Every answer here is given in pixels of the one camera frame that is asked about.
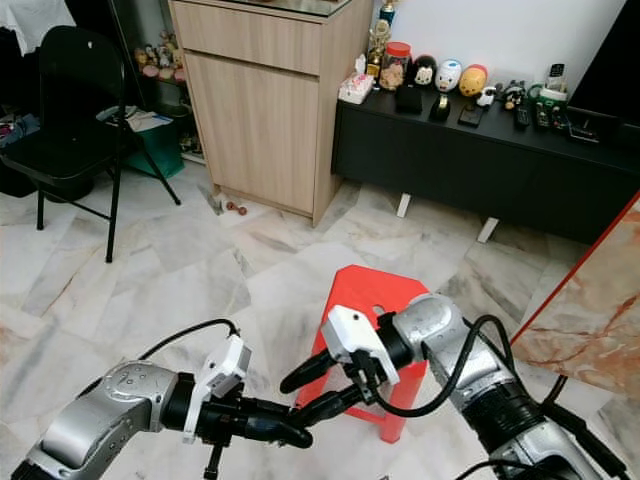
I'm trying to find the dark floor bag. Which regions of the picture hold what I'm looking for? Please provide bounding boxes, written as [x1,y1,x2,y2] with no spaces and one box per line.
[0,112,51,198]

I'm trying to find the gold trophy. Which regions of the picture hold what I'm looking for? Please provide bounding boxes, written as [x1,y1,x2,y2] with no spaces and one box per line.
[367,20,393,79]

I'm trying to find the black tape dispenser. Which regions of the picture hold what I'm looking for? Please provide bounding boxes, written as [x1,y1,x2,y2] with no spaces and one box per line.
[428,95,453,123]

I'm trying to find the glass display shelf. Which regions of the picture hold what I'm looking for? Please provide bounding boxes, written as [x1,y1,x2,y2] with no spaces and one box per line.
[110,0,186,161]

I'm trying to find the black flat case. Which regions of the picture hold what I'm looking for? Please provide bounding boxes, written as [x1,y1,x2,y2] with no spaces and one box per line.
[458,103,487,128]

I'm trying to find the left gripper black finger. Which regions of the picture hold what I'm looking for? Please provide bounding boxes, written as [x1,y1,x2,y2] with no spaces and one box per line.
[248,398,301,427]
[252,420,314,450]

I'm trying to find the black mouse plush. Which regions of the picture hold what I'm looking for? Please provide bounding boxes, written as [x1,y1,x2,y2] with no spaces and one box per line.
[408,55,439,91]

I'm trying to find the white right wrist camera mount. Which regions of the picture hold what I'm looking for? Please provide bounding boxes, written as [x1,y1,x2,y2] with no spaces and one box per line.
[322,305,401,386]

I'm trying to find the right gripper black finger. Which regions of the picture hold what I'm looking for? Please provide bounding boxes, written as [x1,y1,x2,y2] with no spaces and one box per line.
[295,386,369,429]
[279,350,339,395]

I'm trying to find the white round plush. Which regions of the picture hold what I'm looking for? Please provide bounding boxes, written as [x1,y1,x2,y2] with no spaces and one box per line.
[435,60,465,94]

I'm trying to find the red lidded snack jar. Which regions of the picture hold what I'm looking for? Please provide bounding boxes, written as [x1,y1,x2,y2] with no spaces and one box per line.
[380,42,413,91]

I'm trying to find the black folding chair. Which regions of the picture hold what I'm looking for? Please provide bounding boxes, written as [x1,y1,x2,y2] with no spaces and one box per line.
[0,25,183,264]

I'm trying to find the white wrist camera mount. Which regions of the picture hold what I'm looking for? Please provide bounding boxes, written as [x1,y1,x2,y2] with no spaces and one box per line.
[322,305,401,386]
[182,335,253,444]

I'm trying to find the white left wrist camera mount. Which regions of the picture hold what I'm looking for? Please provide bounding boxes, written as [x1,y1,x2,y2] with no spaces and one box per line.
[182,335,253,444]

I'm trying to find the white tablecloth table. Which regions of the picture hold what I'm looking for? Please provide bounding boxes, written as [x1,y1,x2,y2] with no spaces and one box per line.
[0,0,76,56]

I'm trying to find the green storage bin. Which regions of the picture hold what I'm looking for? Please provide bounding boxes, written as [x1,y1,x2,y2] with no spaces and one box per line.
[105,105,186,179]

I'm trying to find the marble pattern folding table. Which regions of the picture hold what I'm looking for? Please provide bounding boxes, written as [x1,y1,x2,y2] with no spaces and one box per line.
[510,190,640,401]

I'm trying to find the black television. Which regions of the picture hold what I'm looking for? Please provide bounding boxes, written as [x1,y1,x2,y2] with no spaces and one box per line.
[565,0,640,151]

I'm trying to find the black mouse figure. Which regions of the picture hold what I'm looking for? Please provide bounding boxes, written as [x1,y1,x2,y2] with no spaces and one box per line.
[500,80,531,111]

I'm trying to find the black low console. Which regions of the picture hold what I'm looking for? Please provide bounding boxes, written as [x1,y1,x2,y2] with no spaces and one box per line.
[332,95,640,246]

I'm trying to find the red plastic stool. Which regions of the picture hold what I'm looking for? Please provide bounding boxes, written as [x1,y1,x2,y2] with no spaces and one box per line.
[295,265,429,444]

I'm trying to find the yellow bear plush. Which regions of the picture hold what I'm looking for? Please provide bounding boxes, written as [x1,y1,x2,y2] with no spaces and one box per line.
[458,64,491,98]

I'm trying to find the pink tissue pack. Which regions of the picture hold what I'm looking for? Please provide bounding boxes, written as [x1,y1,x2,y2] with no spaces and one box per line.
[338,70,375,104]

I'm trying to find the cordless phone green base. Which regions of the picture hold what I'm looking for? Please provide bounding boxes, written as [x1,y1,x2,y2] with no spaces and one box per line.
[532,63,571,104]

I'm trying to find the light wooden cabinet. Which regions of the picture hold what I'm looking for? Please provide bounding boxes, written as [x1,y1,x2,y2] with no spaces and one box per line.
[168,0,373,226]

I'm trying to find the black square box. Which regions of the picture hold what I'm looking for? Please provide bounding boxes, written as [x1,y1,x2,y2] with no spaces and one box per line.
[394,86,425,115]

